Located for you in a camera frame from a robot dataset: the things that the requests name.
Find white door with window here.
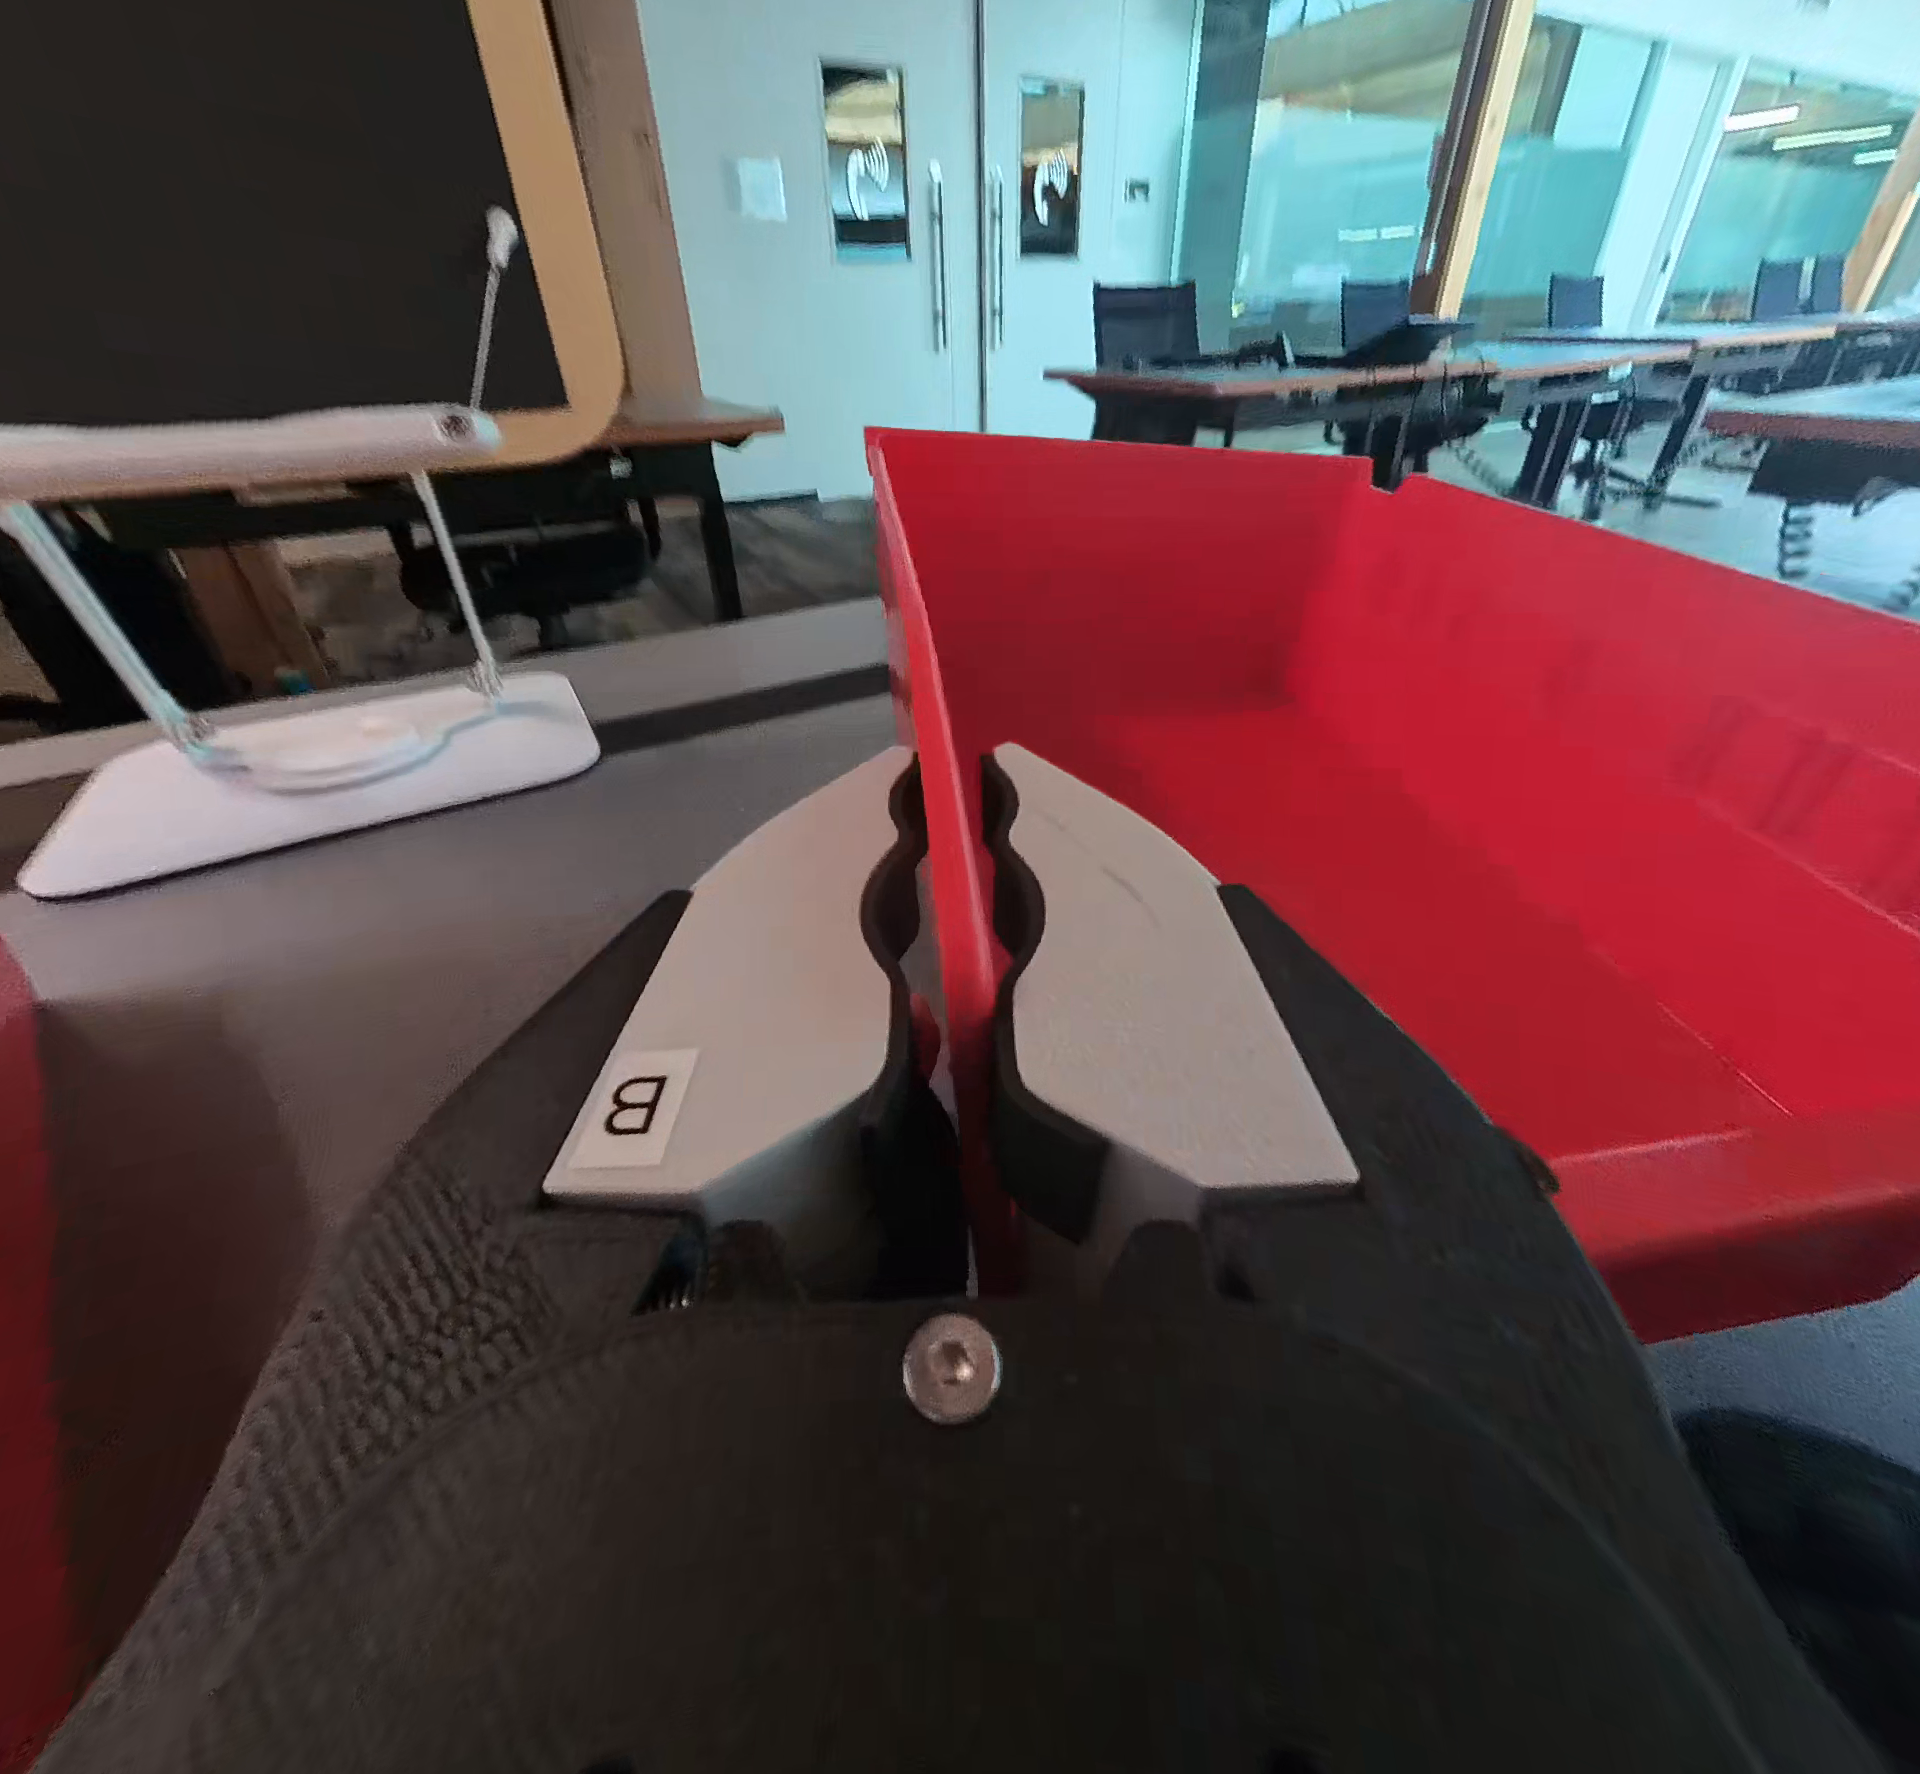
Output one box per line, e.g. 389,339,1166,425
982,0,1128,434
755,0,981,504

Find long office desk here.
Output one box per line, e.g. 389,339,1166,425
1702,379,1920,614
1477,320,1920,516
1046,350,1503,494

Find thin white-tipped rod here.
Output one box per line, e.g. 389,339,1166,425
468,207,523,415

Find wooden column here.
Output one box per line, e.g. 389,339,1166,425
1410,0,1577,324

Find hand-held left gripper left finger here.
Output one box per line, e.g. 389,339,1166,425
540,747,975,1304

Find white stand with clear legs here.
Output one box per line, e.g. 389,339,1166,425
0,406,606,901

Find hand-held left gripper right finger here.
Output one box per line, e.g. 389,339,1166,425
981,743,1366,1252

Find frosted glass partition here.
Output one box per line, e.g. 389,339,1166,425
1185,0,1920,324

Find wooden post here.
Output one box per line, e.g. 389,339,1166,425
518,0,707,411

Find wooden top desk black legs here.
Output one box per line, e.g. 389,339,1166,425
61,398,786,726

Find red plastic bin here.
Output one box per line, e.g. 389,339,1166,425
0,932,70,1774
862,429,1920,1345

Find black panel with wooden rim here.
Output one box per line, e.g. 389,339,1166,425
0,0,625,472

